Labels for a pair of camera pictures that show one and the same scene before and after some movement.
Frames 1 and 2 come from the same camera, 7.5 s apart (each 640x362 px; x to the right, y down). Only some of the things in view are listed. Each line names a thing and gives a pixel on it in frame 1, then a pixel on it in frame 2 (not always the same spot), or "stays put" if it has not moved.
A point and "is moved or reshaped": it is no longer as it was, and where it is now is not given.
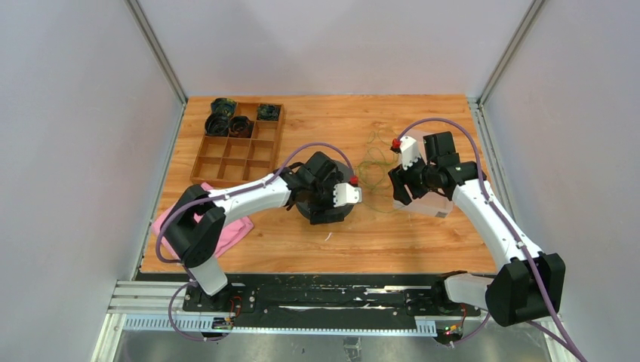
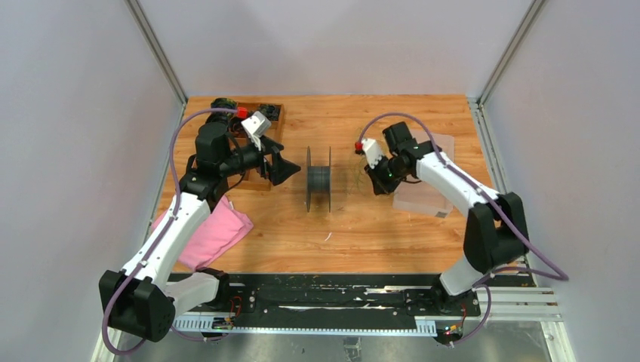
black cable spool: (303, 207) is moved or reshaped
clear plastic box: (431, 204) stays put
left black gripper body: (322, 200) → (263, 164)
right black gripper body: (418, 176) → (387, 174)
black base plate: (326, 296) stays put
